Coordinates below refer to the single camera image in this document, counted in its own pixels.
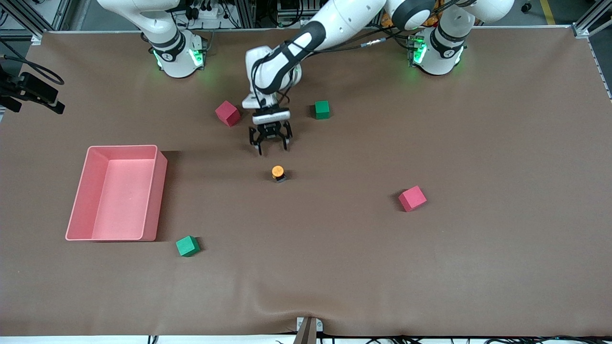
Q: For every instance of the red foam cube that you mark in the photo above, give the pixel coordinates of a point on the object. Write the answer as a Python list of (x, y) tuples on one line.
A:
[(412, 198), (227, 113)]

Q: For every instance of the aluminium frame profile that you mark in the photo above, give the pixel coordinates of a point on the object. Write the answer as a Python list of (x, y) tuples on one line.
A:
[(581, 29), (21, 14), (246, 14)]

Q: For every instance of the pink plastic bin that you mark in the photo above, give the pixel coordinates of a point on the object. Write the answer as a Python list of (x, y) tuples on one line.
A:
[(119, 210)]

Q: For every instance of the green foam cube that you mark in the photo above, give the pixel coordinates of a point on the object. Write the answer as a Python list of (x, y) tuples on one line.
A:
[(187, 246), (322, 110)]

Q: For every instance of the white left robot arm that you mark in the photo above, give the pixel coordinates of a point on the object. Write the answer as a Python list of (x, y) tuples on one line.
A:
[(349, 19)]

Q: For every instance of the brown table mat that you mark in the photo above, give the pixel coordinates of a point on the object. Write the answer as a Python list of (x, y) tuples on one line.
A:
[(306, 267)]

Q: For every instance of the white power strip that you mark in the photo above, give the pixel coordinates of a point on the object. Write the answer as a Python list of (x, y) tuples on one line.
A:
[(215, 13)]

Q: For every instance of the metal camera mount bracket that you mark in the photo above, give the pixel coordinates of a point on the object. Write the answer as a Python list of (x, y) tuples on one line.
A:
[(308, 329)]

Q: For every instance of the orange capped black push button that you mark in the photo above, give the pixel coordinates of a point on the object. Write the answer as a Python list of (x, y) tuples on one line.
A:
[(278, 171)]

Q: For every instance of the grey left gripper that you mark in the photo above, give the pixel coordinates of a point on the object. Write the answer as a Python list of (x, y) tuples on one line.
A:
[(270, 130)]

